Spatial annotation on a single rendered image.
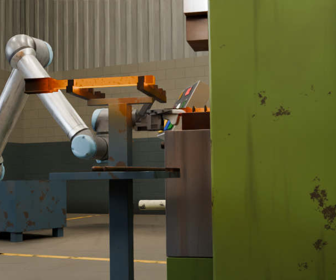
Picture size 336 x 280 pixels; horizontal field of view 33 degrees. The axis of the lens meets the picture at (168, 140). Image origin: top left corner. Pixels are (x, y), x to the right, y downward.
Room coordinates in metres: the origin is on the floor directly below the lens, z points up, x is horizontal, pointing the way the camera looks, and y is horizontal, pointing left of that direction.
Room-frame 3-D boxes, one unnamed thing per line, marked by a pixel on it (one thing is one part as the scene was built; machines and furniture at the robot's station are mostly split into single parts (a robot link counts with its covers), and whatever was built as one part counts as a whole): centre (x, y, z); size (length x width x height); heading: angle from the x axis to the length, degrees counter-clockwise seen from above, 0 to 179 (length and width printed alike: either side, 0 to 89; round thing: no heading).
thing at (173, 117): (2.22, -0.02, 0.98); 0.09 x 0.03 x 0.06; 75
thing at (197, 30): (2.20, -0.30, 1.32); 0.42 x 0.20 x 0.10; 78
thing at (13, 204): (7.34, 2.04, 0.36); 1.21 x 0.81 x 0.72; 54
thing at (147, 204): (2.60, -0.08, 0.62); 0.44 x 0.05 x 0.05; 78
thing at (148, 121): (2.26, 0.07, 0.98); 0.12 x 0.08 x 0.09; 78
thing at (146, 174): (1.75, 0.15, 0.76); 0.40 x 0.30 x 0.02; 169
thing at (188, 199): (2.15, -0.30, 0.69); 0.56 x 0.38 x 0.45; 78
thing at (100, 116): (2.29, 0.24, 0.98); 0.12 x 0.09 x 0.10; 78
